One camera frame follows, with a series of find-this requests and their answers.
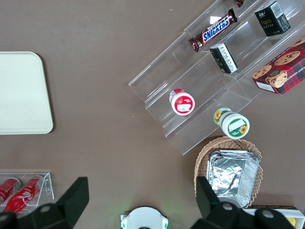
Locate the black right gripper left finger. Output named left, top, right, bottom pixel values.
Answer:
left=18, top=176, right=90, bottom=229

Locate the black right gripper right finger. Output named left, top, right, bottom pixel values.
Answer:
left=193, top=176, right=296, bottom=229

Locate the aluminium foil tray stack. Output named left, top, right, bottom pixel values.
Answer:
left=206, top=149, right=261, bottom=208

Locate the light wicker basket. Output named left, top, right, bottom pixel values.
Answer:
left=194, top=135, right=264, bottom=208

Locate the beige plastic tray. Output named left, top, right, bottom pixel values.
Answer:
left=0, top=51, right=54, bottom=135

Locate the clear acrylic bottle rack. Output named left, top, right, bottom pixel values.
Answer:
left=0, top=172, right=55, bottom=213

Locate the red cola bottle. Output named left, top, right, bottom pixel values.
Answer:
left=0, top=177, right=22, bottom=206
left=2, top=176, right=46, bottom=213

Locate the white plastic snack bin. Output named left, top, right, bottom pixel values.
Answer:
left=243, top=205, right=305, bottom=229

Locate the green sunflower yogurt cup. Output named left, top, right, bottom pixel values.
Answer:
left=213, top=107, right=250, bottom=139

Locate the red lidded yogurt cup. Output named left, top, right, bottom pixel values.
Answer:
left=169, top=88, right=196, bottom=116

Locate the clear acrylic stepped shelf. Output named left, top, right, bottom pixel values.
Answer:
left=128, top=0, right=305, bottom=156

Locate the small black carton box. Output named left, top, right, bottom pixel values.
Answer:
left=254, top=0, right=291, bottom=37
left=209, top=42, right=238, bottom=74

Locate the red tartan cookie box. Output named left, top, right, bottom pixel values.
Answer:
left=252, top=35, right=305, bottom=95

